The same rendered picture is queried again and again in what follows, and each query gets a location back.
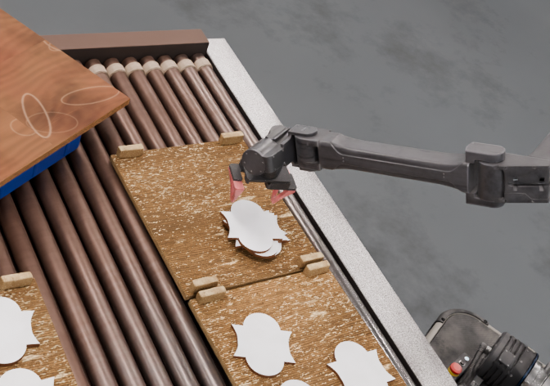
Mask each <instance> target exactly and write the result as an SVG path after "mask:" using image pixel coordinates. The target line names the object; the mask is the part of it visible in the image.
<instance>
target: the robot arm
mask: <svg viewBox="0 0 550 386"><path fill-rule="evenodd" d="M465 153H466V154H451V153H444V152H438V151H433V150H423V149H417V148H411V147H406V146H395V145H390V144H384V143H378V142H373V141H363V140H359V139H355V138H352V137H347V136H345V135H344V134H342V133H338V132H332V131H331V130H330V129H324V128H315V127H310V126H305V125H299V124H296V125H295V126H294V127H293V128H291V129H290V128H289V127H285V126H282V125H274V126H272V127H271V128H270V130H269V132H268V135H267V136H266V137H265V138H262V139H261V140H259V141H258V142H256V143H255V144H254V145H253V146H252V147H250V148H249V149H248V150H246V151H245V152H244V153H243V155H242V157H241V160H240V162H239V164H229V167H228V172H229V178H230V184H231V188H230V200H231V202H232V203H233V202H234V201H235V200H236V199H237V197H238V196H239V195H240V194H241V193H242V192H243V191H244V190H245V189H244V186H243V183H242V179H243V178H242V175H241V172H243V173H245V177H244V178H245V181H246V183H247V184H249V183H250V182H264V185H265V186H266V188H267V189H268V190H273V193H272V197H271V201H272V204H274V203H276V202H278V201H279V200H280V199H282V198H284V197H287V196H289V195H291V194H293V193H295V191H296V189H297V186H296V184H295V180H294V178H293V176H292V174H291V173H290V172H289V170H288V169H287V165H288V164H290V163H291V164H292V167H297V168H300V170H303V171H307V172H315V171H321V170H322V169H323V168H324V169H330V170H334V169H352V170H358V171H363V172H368V173H377V174H382V175H387V176H391V177H401V178H406V179H411V180H416V181H421V182H430V183H435V184H440V185H444V186H449V187H452V188H454V189H457V190H460V191H461V192H464V193H466V203H467V204H474V205H479V206H484V207H489V208H499V207H502V206H504V204H505V203H548V202H549V201H550V133H549V134H548V135H547V136H546V137H545V138H544V139H543V141H542V142H541V143H540V144H539V146H538V147H537V148H536V149H535V150H534V151H533V152H532V153H531V154H530V155H527V156H524V155H515V154H510V153H505V148H504V147H502V146H497V145H491V144H485V143H479V142H472V143H470V144H469V145H468V146H467V147H466V149H465ZM513 179H517V181H513ZM278 190H283V191H282V192H281V193H280V194H279V195H277V192H278ZM276 195H277V196H276Z"/></svg>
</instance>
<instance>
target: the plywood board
mask: <svg viewBox="0 0 550 386"><path fill-rule="evenodd" d="M129 100H130V98H129V97H127V96H125V95H124V94H123V93H122V92H120V91H119V90H117V89H116V88H114V87H113V86H111V85H110V84H109V83H107V82H106V81H104V80H103V79H101V78H100V77H98V76H97V75H95V74H94V73H93V72H92V71H90V70H88V69H87V68H85V67H84V66H83V65H81V64H80V63H78V62H77V61H75V60H74V59H73V58H71V57H70V56H68V55H66V54H65V53H64V52H63V51H61V50H60V49H58V48H57V47H55V46H54V45H52V44H51V43H49V42H48V41H47V40H46V39H44V38H42V37H41V36H39V35H38V34H36V33H35V32H34V31H33V30H31V29H29V28H28V27H26V26H25V25H23V24H22V23H20V22H19V21H18V20H17V19H15V18H14V17H12V16H10V15H9V14H7V13H6V12H5V11H4V10H2V9H1V8H0V187H1V186H4V185H5V184H7V183H8V182H9V181H11V180H12V179H14V178H15V177H17V176H19V175H21V174H22V173H23V172H25V171H26V170H28V169H29V168H31V167H33V166H34V165H35V164H37V163H39V162H40V161H42V160H43V159H45V158H47V157H48V156H49V155H51V154H53V153H54V152H56V151H57V150H59V149H60V148H62V147H63V146H65V145H67V144H68V143H70V142H71V141H73V140H74V139H75V138H77V137H79V136H80V135H82V134H84V133H85V132H87V131H88V130H89V129H91V128H93V127H94V126H96V125H97V124H99V123H100V122H102V121H103V120H105V119H107V118H108V117H110V116H111V115H113V114H114V113H116V112H117V111H119V110H121V109H122V108H124V107H125V106H126V105H128V104H129Z"/></svg>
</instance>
